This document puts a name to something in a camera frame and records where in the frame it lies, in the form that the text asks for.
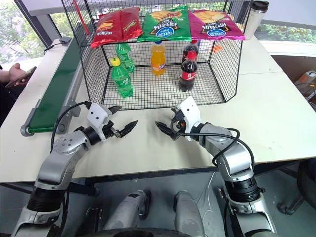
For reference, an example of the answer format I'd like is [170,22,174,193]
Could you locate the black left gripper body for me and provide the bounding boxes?
[101,120,124,142]

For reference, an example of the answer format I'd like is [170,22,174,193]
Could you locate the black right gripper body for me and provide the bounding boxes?
[170,107,187,142]

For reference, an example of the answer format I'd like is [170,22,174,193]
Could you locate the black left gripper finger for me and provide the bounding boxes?
[108,105,122,116]
[118,120,138,138]

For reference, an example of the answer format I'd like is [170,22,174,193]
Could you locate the green conveyor belt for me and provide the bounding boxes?
[20,37,85,137]

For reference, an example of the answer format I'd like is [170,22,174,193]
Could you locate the bare person hand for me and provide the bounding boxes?
[8,62,29,86]

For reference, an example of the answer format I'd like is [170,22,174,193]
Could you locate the green soda bottle yellow cap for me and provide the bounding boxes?
[110,57,134,98]

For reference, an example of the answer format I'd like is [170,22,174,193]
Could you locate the cola bottle red cap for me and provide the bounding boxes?
[182,39,200,65]
[178,51,199,92]

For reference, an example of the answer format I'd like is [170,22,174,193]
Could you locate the orange soda bottle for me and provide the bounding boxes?
[150,40,166,78]

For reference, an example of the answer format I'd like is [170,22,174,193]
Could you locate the silver left robot leg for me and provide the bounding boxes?
[103,189,153,233]

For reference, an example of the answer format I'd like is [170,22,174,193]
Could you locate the silver robot leg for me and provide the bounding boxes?
[103,189,153,233]
[173,190,206,233]

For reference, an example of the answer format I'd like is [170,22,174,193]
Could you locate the silver right robot leg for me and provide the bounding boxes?
[173,190,206,233]

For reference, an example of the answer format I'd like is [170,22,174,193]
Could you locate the red chips bag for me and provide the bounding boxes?
[90,6,144,49]

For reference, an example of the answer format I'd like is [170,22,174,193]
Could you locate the green chips bag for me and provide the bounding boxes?
[137,5,192,43]

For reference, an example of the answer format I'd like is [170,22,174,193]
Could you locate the purple chips bag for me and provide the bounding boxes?
[188,9,246,41]

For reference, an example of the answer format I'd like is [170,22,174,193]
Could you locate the red rod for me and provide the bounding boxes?
[72,0,91,36]

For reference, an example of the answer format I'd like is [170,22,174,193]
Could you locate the dark smartphone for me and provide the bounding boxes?
[4,66,38,88]

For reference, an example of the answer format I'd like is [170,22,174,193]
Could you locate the dark rounded robot torso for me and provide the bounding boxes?
[95,227,199,237]

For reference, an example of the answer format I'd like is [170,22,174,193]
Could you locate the person dark clothing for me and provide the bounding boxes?
[0,64,18,124]

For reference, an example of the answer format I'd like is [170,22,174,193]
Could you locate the white tumbler black lid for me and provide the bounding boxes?
[244,0,270,41]

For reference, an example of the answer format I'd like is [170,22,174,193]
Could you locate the cardboard box with device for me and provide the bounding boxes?
[292,70,316,100]

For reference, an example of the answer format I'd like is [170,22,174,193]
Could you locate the black office chair base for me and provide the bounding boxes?
[277,158,316,216]

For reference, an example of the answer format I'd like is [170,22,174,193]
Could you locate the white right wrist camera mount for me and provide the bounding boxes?
[177,96,203,143]

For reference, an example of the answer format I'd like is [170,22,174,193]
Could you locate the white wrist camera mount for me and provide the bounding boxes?
[86,103,113,142]
[177,96,203,143]

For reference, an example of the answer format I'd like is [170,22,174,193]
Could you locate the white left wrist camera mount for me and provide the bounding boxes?
[86,103,113,142]

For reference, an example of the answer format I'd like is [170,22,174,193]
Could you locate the black wire mesh shelf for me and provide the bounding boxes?
[60,0,254,111]

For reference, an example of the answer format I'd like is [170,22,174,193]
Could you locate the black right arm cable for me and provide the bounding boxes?
[170,118,256,173]

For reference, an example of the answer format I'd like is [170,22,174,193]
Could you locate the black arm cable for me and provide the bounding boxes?
[170,118,256,173]
[50,101,92,154]

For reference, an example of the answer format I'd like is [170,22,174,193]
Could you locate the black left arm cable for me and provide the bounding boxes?
[50,101,92,154]

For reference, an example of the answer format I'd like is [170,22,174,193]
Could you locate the thin white cable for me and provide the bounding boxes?
[205,172,218,211]

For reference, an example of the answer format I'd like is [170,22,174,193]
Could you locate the black adapter cable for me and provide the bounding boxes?
[43,42,62,56]

